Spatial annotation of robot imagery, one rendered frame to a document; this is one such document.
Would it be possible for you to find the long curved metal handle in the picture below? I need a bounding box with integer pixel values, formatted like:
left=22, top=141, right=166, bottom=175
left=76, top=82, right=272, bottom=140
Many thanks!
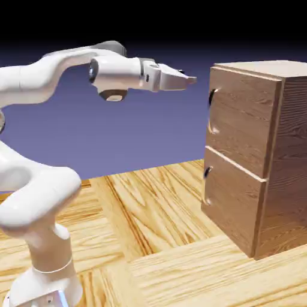
left=207, top=88, right=220, bottom=135

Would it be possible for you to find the short wooden cabinet door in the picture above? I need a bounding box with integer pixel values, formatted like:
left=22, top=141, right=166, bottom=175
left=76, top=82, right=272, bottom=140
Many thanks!
left=200, top=146, right=267, bottom=258

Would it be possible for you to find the tall wooden cabinet door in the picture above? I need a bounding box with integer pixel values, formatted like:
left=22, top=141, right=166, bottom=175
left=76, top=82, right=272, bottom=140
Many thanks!
left=205, top=67, right=283, bottom=179

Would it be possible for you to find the light wood cabinet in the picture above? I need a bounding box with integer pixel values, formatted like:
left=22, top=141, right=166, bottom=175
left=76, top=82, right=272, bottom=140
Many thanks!
left=200, top=60, right=307, bottom=261

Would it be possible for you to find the short curved metal handle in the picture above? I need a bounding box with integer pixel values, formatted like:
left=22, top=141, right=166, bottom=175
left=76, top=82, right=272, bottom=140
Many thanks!
left=203, top=165, right=213, bottom=206

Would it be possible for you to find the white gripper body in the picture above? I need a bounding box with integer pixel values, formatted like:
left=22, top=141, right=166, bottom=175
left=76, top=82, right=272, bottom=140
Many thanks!
left=158, top=62, right=187, bottom=92

